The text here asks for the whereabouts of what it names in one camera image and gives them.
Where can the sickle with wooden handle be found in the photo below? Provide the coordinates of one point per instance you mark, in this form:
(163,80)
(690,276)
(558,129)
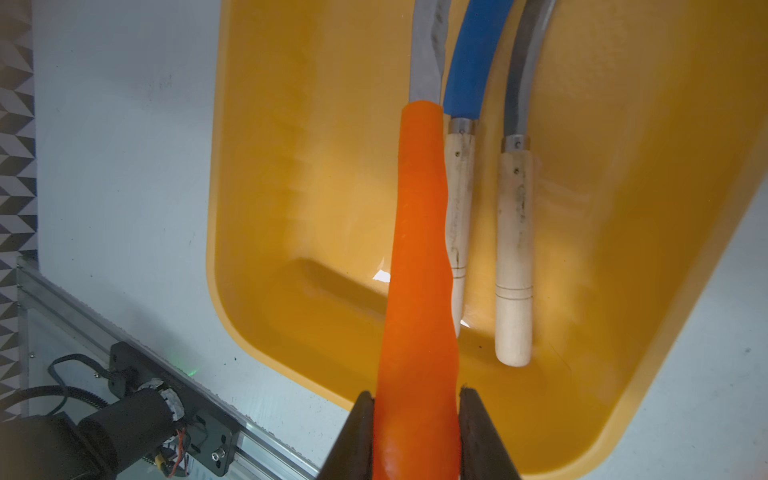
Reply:
(515,199)

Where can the sickle with orange handle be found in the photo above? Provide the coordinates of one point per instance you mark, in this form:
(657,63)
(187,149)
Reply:
(420,270)

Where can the yellow plastic storage tray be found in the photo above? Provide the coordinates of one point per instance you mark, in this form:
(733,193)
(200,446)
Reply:
(648,126)

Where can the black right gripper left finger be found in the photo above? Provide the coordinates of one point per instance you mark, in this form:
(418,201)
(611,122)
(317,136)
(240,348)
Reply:
(351,455)

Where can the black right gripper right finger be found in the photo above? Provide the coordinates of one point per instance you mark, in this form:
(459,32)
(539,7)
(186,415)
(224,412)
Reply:
(484,455)

